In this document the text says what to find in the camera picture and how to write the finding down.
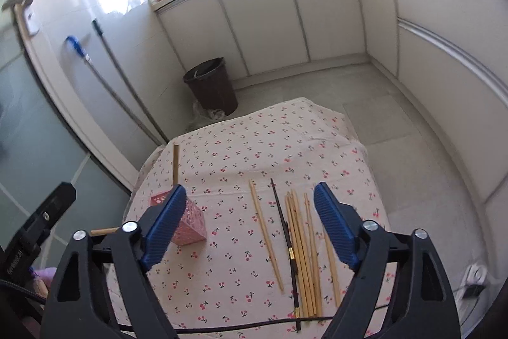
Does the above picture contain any frosted glass sliding door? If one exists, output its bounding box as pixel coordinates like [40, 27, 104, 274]
[0, 0, 131, 264]

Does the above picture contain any pile of bamboo chopsticks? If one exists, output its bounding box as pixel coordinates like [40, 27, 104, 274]
[248, 179, 342, 320]

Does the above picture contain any cherry print tablecloth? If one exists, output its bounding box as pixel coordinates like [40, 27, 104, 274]
[123, 97, 391, 339]

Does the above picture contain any black power plug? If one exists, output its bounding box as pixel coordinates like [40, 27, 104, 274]
[462, 284, 485, 299]

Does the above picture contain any black braided cable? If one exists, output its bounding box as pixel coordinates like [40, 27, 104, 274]
[0, 275, 50, 302]

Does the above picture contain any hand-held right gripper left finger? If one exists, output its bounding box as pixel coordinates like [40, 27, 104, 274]
[40, 184, 188, 339]

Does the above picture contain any mop with blue handle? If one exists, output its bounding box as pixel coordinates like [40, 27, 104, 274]
[65, 35, 159, 149]

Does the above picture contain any brown trash can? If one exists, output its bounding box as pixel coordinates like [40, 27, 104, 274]
[183, 57, 239, 115]

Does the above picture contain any clear plastic bag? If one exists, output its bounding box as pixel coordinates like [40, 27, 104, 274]
[186, 101, 227, 131]

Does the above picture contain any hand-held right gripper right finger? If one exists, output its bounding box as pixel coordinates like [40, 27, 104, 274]
[313, 181, 462, 339]

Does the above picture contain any black chopstick with gold bands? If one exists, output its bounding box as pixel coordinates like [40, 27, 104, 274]
[270, 178, 301, 332]

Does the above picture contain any thin black cable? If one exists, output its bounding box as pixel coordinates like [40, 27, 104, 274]
[119, 305, 391, 336]

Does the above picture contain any white kitchen cabinet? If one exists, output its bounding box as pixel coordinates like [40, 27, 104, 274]
[153, 0, 371, 79]
[349, 0, 508, 205]

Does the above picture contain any white wall switch box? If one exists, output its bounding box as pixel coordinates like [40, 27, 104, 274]
[24, 7, 40, 34]

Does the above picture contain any white power strip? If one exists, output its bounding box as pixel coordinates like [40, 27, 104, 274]
[462, 263, 488, 286]

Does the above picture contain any pink patterned chopstick box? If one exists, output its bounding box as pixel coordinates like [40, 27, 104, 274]
[150, 193, 208, 246]

